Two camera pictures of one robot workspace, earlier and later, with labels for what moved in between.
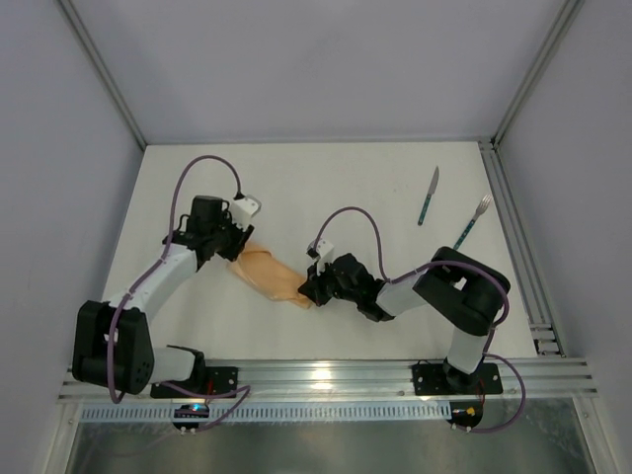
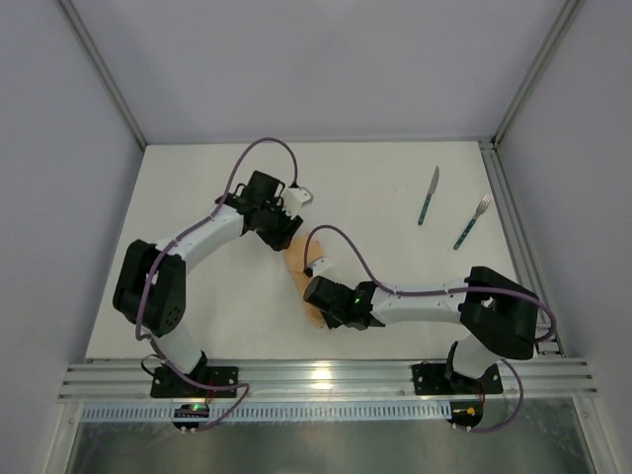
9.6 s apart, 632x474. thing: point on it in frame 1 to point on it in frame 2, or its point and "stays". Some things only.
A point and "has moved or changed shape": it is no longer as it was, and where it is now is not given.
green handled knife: [429, 197] stays
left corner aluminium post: [101, 67] stays
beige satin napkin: [259, 267] has moved or changed shape
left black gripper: [236, 237] to [279, 229]
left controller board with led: [191, 411] stays
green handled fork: [481, 207] stays
